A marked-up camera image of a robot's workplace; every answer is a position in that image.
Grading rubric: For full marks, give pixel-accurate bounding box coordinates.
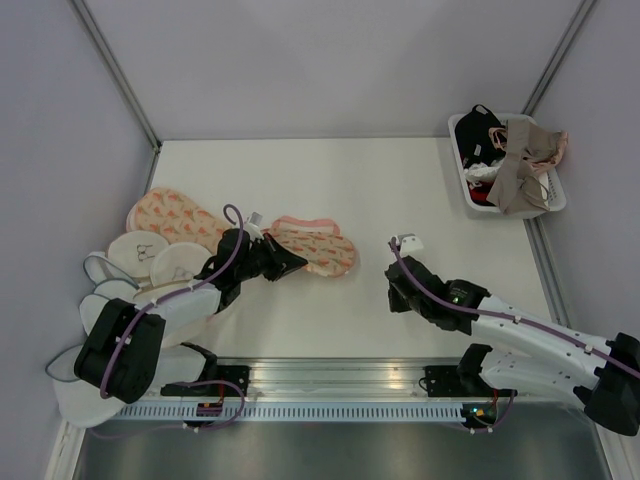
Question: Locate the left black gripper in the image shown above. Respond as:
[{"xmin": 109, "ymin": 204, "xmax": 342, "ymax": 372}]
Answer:
[{"xmin": 236, "ymin": 233, "xmax": 308, "ymax": 282}]

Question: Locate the tulip print mesh laundry bag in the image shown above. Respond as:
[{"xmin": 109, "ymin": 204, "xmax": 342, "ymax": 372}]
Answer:
[{"xmin": 262, "ymin": 216, "xmax": 358, "ymax": 278}]

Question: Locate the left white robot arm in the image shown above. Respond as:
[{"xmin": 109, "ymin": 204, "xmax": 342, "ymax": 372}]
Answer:
[{"xmin": 73, "ymin": 229, "xmax": 308, "ymax": 404}]

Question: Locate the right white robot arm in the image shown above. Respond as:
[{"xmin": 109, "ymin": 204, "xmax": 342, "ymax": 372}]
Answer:
[{"xmin": 384, "ymin": 256, "xmax": 639, "ymax": 437}]

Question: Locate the white round laundry bag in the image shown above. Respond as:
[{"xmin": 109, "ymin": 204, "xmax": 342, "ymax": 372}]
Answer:
[
  {"xmin": 150, "ymin": 242, "xmax": 211, "ymax": 286},
  {"xmin": 106, "ymin": 230, "xmax": 169, "ymax": 279}
]

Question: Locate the beige bra in basket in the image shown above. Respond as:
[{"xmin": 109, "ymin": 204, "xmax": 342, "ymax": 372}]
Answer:
[{"xmin": 487, "ymin": 118, "xmax": 569, "ymax": 215}]

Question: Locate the black bra in basket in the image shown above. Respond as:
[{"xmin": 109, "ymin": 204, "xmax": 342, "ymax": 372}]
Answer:
[{"xmin": 454, "ymin": 104, "xmax": 503, "ymax": 168}]

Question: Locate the grey trimmed white mesh bag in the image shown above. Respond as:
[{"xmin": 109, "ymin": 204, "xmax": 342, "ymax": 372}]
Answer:
[{"xmin": 45, "ymin": 345, "xmax": 124, "ymax": 429}]

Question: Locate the white plastic basket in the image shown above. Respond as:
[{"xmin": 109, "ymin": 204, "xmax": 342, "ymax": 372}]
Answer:
[{"xmin": 448, "ymin": 113, "xmax": 566, "ymax": 220}]

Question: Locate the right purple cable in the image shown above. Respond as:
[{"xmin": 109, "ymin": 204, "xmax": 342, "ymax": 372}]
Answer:
[{"xmin": 387, "ymin": 238, "xmax": 640, "ymax": 436}]

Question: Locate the purple cable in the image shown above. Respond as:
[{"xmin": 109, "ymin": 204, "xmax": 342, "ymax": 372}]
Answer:
[
  {"xmin": 89, "ymin": 203, "xmax": 249, "ymax": 441},
  {"xmin": 387, "ymin": 238, "xmax": 640, "ymax": 436}
]

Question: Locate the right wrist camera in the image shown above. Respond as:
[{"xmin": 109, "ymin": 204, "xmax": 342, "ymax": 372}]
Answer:
[{"xmin": 395, "ymin": 233, "xmax": 424, "ymax": 256}]

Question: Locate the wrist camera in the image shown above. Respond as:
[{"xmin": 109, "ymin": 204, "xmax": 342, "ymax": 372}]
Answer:
[
  {"xmin": 246, "ymin": 212, "xmax": 263, "ymax": 230},
  {"xmin": 395, "ymin": 233, "xmax": 424, "ymax": 256}
]

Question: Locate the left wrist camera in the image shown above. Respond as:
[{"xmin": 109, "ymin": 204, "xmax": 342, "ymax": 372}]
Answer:
[{"xmin": 246, "ymin": 212, "xmax": 263, "ymax": 230}]

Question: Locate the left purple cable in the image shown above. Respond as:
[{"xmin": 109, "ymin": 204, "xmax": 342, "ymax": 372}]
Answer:
[{"xmin": 89, "ymin": 203, "xmax": 249, "ymax": 441}]

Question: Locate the aluminium mounting rail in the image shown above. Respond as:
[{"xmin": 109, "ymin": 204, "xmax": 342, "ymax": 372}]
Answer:
[{"xmin": 124, "ymin": 357, "xmax": 615, "ymax": 401}]

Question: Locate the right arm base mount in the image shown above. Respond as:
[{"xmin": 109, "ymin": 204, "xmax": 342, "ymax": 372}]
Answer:
[{"xmin": 418, "ymin": 365, "xmax": 512, "ymax": 400}]

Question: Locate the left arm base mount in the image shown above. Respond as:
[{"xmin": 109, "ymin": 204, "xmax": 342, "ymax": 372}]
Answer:
[{"xmin": 160, "ymin": 365, "xmax": 251, "ymax": 398}]

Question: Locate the white slotted cable duct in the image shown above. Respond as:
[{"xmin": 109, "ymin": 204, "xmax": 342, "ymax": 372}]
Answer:
[{"xmin": 115, "ymin": 401, "xmax": 464, "ymax": 423}]

